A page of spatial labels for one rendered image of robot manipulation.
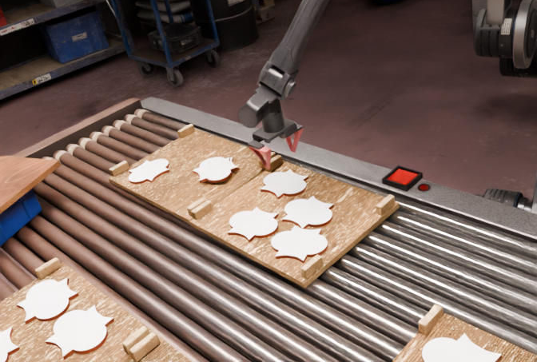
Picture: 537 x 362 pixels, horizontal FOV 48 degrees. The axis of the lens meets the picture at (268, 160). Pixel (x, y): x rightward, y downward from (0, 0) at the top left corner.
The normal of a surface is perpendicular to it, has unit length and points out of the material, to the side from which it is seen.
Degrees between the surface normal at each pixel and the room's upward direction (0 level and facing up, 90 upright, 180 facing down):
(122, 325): 0
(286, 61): 78
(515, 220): 0
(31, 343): 0
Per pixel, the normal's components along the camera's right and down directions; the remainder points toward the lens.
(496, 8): -0.51, 0.51
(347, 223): -0.17, -0.85
